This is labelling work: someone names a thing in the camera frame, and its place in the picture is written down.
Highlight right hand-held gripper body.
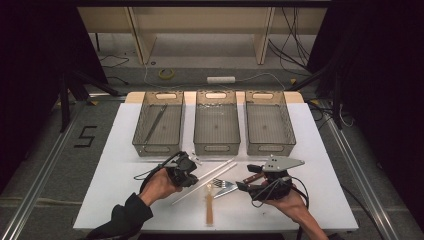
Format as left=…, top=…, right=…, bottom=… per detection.
left=253, top=154, right=306, bottom=202

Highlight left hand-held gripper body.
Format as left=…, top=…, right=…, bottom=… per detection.
left=159, top=151, right=203, bottom=186

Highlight white chopstick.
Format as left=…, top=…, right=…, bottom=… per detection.
left=171, top=162, right=238, bottom=206

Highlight steel fork with wooden handle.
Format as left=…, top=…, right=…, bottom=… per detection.
left=211, top=178, right=239, bottom=190

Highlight smoky clear plastic bin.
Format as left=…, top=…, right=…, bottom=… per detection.
left=131, top=90, right=185, bottom=158
left=244, top=90, right=297, bottom=157
left=193, top=90, right=242, bottom=157

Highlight steel chopstick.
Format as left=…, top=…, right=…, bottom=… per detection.
left=144, top=104, right=169, bottom=145

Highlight person's left hand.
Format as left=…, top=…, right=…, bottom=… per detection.
left=139, top=167, right=184, bottom=207

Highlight person's right hand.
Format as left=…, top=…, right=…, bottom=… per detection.
left=266, top=190, right=310, bottom=220

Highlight white table cover board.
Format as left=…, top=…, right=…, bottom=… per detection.
left=72, top=102, right=359, bottom=232

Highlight black stand legs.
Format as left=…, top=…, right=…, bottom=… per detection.
left=59, top=68, right=120, bottom=133
left=287, top=61, right=344, bottom=130

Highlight yellow tape roll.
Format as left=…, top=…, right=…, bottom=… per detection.
left=158, top=68, right=175, bottom=80

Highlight white power strip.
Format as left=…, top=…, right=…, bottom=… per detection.
left=206, top=76, right=236, bottom=85

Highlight black curtain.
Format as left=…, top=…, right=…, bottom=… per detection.
left=306, top=0, right=424, bottom=231
left=0, top=0, right=109, bottom=194

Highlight beige wooden desk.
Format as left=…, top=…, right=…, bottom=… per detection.
left=77, top=6, right=328, bottom=66

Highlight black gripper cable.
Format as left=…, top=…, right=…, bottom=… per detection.
left=133, top=151, right=183, bottom=194
left=250, top=176, right=310, bottom=240

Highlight aluminium frame rail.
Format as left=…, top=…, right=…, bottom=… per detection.
left=323, top=114, right=401, bottom=240
left=0, top=94, right=128, bottom=240

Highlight black floor cable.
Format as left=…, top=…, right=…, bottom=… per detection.
left=98, top=54, right=130, bottom=86

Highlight black cable bundle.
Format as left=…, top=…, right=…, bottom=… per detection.
left=268, top=7, right=313, bottom=72

